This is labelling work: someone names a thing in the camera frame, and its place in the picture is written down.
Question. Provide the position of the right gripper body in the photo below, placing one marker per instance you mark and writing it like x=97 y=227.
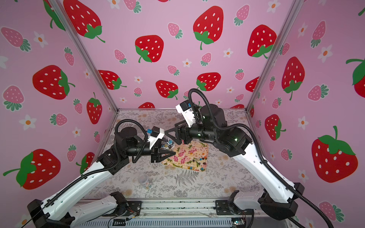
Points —
x=182 y=133

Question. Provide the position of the floral yellow tray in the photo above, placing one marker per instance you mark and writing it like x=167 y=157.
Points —
x=172 y=161

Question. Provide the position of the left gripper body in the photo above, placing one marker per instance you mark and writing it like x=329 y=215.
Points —
x=153 y=154

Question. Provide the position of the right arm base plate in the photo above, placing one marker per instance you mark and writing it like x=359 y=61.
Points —
x=227 y=207

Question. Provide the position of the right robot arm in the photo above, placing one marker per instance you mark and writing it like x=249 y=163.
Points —
x=276 y=200

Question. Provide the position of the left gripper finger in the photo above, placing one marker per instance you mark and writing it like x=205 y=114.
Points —
x=165 y=154
x=163 y=142

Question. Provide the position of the aluminium front rail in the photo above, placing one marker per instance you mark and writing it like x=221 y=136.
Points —
x=196 y=206

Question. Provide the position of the poured candies on tray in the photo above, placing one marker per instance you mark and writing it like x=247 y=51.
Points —
x=193 y=159

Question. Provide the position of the clear candy jar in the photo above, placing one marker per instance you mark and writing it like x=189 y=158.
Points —
x=144 y=181
x=168 y=147

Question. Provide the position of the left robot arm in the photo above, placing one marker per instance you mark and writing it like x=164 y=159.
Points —
x=60 y=210

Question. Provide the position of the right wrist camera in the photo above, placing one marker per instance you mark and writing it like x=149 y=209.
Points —
x=190 y=112

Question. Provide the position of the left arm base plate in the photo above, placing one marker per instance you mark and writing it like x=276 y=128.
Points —
x=123 y=206

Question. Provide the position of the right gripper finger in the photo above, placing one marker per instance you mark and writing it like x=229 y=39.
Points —
x=173 y=132
x=177 y=140

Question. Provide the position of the white vented strip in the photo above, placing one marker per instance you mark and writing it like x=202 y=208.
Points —
x=160 y=223

